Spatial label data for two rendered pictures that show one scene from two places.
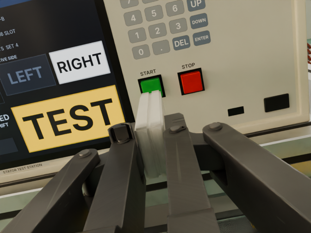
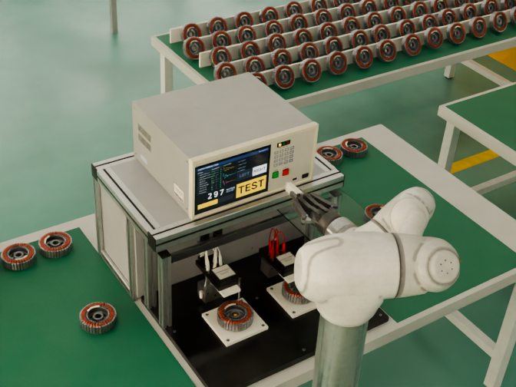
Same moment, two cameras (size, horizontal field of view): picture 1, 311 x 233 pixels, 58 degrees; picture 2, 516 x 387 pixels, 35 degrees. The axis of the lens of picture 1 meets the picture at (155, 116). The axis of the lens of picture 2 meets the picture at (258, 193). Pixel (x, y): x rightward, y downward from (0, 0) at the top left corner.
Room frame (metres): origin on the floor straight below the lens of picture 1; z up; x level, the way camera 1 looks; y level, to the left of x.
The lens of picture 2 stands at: (-1.30, 1.33, 2.58)
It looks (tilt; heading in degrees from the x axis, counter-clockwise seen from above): 36 degrees down; 321
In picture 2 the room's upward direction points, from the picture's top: 4 degrees clockwise
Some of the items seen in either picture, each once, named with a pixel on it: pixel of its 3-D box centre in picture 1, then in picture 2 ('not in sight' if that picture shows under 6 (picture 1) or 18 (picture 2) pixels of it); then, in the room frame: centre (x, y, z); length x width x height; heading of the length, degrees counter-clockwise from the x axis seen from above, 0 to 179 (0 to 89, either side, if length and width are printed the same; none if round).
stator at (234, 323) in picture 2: not in sight; (235, 315); (0.15, 0.21, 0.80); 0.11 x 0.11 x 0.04
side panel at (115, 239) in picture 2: not in sight; (117, 236); (0.56, 0.39, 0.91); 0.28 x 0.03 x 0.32; 176
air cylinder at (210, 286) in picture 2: not in sight; (211, 288); (0.29, 0.20, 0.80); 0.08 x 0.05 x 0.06; 86
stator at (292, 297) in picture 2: not in sight; (299, 289); (0.13, -0.03, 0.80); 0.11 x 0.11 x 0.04
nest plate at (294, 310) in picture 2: not in sight; (298, 295); (0.13, -0.03, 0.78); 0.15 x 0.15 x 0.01; 86
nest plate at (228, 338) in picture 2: not in sight; (234, 321); (0.15, 0.21, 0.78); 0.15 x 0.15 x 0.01; 86
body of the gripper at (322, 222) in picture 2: not in sight; (325, 219); (0.01, 0.01, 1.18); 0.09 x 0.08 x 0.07; 176
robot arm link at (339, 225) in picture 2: not in sight; (341, 234); (-0.07, 0.02, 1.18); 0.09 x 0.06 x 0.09; 86
